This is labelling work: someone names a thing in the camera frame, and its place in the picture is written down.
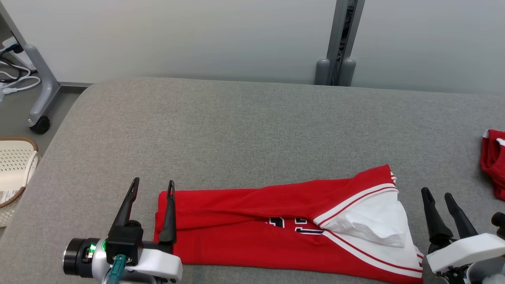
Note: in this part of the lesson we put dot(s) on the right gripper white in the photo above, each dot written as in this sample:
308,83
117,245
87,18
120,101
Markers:
465,252

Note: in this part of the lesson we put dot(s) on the cream laundry basket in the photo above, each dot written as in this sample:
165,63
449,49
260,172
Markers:
14,169

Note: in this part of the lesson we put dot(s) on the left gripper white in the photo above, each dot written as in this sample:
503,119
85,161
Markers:
161,264

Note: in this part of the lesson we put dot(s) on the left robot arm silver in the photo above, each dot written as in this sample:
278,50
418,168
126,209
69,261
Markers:
79,256

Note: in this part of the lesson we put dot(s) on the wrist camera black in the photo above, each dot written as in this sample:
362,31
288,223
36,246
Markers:
124,240
499,223

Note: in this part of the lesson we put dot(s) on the grey metal post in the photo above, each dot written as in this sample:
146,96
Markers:
339,39

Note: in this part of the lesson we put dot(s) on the red shorts white stripe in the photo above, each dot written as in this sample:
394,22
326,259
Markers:
491,165

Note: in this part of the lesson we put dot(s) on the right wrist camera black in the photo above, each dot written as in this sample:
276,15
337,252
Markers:
499,223

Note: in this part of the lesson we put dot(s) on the grey wheeled stand leg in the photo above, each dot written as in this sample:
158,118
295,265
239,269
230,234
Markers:
45,86

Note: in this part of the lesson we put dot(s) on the red white basketball jersey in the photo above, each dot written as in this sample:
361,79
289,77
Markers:
244,244

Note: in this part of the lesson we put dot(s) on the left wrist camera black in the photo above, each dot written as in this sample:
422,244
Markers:
124,240

